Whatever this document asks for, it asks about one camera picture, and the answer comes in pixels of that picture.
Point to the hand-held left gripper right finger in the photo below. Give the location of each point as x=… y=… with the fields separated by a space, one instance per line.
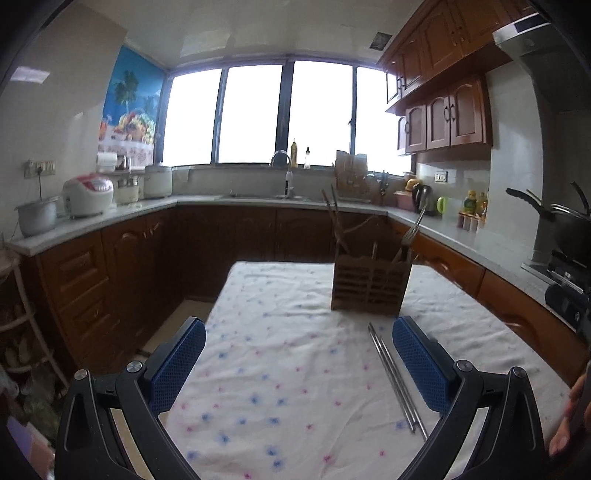
x=420 y=369

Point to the clear glass bottle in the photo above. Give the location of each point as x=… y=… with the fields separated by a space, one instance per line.
x=307 y=159

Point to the person's right hand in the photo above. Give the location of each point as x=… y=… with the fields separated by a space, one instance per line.
x=561 y=438

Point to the red and white rice cooker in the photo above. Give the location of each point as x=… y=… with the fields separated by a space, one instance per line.
x=87 y=196

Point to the gas stove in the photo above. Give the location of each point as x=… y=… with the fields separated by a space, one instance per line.
x=568 y=286

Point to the wooden lower cabinets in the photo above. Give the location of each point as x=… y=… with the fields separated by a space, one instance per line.
x=129 y=258

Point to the metal chopstick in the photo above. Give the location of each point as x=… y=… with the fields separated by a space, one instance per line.
x=405 y=392
x=391 y=378

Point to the steel range hood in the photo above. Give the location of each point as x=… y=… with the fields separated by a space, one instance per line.
x=545 y=46

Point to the pink plastic container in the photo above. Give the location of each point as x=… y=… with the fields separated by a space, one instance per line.
x=402 y=201

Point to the yellow oil bottle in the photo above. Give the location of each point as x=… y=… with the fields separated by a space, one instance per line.
x=294 y=154

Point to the chrome kitchen faucet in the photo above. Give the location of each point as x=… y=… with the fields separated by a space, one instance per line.
x=288 y=182

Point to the spice jar set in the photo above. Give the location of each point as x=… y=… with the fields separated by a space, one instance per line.
x=471 y=222

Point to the white storage rack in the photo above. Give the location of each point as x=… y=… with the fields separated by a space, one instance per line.
x=27 y=314

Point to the steel electric kettle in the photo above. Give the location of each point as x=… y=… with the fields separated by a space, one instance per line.
x=422 y=198

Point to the white floral tablecloth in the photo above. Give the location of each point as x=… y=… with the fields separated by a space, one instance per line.
x=286 y=323

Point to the large kitchen window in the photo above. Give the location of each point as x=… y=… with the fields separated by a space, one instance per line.
x=254 y=115

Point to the wall power outlet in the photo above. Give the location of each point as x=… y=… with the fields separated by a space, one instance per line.
x=40 y=168

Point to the wooden chopstick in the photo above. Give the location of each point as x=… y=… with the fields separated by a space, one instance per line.
x=333 y=219
x=335 y=203
x=328 y=210

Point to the yellow drink bottle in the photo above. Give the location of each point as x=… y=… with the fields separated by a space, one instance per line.
x=470 y=203

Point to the aluminium pot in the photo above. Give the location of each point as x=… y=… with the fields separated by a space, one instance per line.
x=37 y=219

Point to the wall switch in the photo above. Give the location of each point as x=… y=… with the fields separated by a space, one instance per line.
x=441 y=176

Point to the stainless steel sink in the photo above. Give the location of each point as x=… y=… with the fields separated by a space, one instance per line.
x=258 y=197

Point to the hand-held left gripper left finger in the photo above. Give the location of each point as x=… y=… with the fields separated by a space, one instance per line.
x=180 y=364

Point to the wooden cutting board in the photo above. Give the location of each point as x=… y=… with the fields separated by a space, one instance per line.
x=351 y=173

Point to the wooden cabinets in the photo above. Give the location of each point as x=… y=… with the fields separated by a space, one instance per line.
x=129 y=258
x=457 y=115

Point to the amber sauce bottle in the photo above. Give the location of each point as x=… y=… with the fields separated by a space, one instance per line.
x=482 y=205

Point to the fruit and palm poster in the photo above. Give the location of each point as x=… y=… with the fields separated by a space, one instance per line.
x=134 y=101

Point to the wooden utensil holder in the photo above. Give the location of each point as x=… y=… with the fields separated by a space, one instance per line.
x=369 y=286

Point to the wooden upper cabinets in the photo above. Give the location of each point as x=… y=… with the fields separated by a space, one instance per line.
x=457 y=115

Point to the metal fork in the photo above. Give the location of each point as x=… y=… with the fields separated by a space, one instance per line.
x=413 y=230

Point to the large white rice cooker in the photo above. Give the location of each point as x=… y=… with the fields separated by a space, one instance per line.
x=158 y=182

